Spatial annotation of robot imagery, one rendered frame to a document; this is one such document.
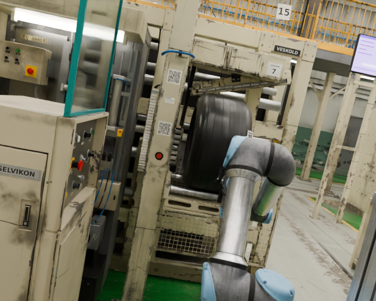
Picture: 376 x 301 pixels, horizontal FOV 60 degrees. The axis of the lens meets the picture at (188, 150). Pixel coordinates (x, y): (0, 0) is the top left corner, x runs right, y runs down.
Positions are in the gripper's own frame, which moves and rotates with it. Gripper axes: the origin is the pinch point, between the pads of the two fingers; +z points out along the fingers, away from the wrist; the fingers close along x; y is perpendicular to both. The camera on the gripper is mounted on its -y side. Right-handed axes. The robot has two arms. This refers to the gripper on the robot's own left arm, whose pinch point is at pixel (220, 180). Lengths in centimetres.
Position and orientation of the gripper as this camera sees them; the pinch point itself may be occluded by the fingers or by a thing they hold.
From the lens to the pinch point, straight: 172.0
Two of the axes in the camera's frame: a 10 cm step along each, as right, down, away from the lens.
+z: -0.8, -0.3, 10.0
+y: 1.9, -9.8, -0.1
